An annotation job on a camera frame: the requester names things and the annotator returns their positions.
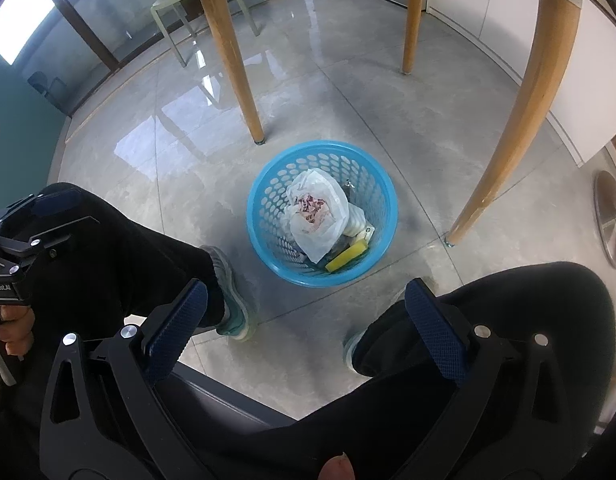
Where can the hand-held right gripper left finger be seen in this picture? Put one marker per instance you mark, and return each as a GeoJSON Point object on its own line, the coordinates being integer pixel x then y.
{"type": "Point", "coordinates": [180, 327]}

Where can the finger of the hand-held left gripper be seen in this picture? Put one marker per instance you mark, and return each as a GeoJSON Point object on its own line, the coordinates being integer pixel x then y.
{"type": "Point", "coordinates": [62, 201]}
{"type": "Point", "coordinates": [62, 232]}

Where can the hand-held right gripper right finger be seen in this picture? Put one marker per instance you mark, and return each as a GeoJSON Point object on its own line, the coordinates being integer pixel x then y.
{"type": "Point", "coordinates": [435, 330]}

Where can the yellow sponge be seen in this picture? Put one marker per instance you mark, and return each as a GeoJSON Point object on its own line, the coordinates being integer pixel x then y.
{"type": "Point", "coordinates": [345, 256]}

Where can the white cup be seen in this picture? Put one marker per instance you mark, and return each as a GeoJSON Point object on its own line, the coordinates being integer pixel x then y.
{"type": "Point", "coordinates": [357, 220]}

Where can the white plastic bag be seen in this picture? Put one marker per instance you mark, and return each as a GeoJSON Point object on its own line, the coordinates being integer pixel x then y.
{"type": "Point", "coordinates": [313, 232]}

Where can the blue plastic basket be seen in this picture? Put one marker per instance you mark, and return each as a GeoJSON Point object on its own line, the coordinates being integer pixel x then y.
{"type": "Point", "coordinates": [273, 195]}

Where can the person's left hand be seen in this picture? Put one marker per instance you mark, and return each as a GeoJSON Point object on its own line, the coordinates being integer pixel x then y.
{"type": "Point", "coordinates": [15, 335]}

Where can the person's right hand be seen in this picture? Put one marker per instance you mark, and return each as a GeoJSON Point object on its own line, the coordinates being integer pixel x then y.
{"type": "Point", "coordinates": [338, 467]}

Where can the person's left sneaker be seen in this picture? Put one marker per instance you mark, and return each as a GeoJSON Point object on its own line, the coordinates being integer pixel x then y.
{"type": "Point", "coordinates": [232, 310]}

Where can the person's sneaker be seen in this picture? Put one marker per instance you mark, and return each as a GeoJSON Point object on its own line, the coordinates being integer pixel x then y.
{"type": "Point", "coordinates": [349, 352]}
{"type": "Point", "coordinates": [232, 310]}

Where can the person's left leg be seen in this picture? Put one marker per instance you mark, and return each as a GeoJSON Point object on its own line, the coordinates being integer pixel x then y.
{"type": "Point", "coordinates": [137, 250]}

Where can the person's leg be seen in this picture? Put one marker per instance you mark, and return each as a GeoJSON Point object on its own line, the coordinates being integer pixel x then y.
{"type": "Point", "coordinates": [137, 250]}
{"type": "Point", "coordinates": [528, 320]}

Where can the person's right sneaker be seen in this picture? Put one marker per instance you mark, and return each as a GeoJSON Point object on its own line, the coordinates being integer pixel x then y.
{"type": "Point", "coordinates": [349, 352]}

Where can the person's right leg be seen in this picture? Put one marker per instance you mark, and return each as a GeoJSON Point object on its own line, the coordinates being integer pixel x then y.
{"type": "Point", "coordinates": [528, 320]}

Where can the large black-framed window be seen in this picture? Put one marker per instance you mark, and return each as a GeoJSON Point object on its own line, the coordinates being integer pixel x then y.
{"type": "Point", "coordinates": [17, 25]}

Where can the steel stand base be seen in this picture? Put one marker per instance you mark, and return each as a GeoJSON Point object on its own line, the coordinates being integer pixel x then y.
{"type": "Point", "coordinates": [613, 220]}

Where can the round white table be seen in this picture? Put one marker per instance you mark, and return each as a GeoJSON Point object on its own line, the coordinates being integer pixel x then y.
{"type": "Point", "coordinates": [227, 60]}

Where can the light green chair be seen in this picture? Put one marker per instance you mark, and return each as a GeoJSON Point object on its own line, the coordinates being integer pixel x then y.
{"type": "Point", "coordinates": [170, 2]}

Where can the white kitchen counter cabinet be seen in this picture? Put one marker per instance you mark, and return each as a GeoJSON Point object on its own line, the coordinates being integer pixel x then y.
{"type": "Point", "coordinates": [488, 5]}

